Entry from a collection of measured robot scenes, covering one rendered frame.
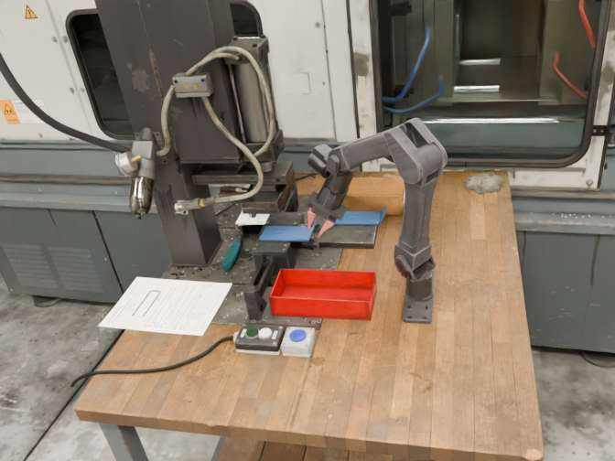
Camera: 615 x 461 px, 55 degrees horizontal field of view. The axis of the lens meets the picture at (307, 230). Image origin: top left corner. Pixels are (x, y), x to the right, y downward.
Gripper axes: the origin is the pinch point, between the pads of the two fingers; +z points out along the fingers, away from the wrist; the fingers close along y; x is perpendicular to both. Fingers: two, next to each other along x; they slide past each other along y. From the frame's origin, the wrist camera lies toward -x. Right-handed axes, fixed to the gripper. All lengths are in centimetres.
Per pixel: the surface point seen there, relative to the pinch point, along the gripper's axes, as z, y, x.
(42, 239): 116, 115, -76
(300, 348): 8.2, -8.5, 36.3
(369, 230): 0.1, -14.6, -13.5
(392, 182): -6.9, -16.0, -36.5
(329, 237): 5.8, -4.8, -9.8
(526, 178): -21, -57, -56
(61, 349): 154, 83, -53
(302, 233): 2.6, 2.6, -0.1
